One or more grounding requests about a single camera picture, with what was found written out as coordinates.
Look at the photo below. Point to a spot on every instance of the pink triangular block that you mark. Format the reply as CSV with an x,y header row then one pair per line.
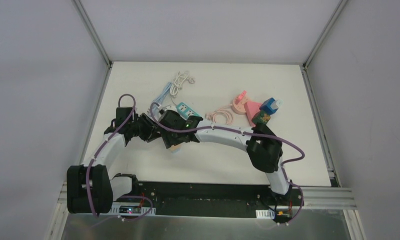
x,y
252,108

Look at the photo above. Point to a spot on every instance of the blue cube socket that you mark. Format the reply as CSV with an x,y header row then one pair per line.
x,y
269,106

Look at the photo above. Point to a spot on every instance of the pink round socket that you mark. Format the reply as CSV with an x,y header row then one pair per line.
x,y
238,103

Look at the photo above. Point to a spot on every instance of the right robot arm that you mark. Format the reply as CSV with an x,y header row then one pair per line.
x,y
263,147

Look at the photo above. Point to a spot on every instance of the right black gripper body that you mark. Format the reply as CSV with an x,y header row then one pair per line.
x,y
168,139

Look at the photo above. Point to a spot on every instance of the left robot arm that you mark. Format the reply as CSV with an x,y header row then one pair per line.
x,y
90,188

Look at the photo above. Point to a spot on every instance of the light blue power strip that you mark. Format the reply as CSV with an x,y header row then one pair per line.
x,y
161,97

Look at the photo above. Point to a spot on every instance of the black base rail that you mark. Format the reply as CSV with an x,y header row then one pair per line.
x,y
211,200

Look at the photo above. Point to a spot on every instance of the green patterned cube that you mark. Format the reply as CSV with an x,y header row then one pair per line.
x,y
261,117

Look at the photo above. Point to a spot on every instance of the beige cube adapter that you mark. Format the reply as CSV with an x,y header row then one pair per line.
x,y
175,148

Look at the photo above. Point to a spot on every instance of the teal power strip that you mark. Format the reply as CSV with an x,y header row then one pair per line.
x,y
185,111

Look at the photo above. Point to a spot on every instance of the white usb charger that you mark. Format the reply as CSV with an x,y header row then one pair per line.
x,y
277,104

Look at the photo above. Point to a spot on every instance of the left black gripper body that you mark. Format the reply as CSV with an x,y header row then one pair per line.
x,y
149,131

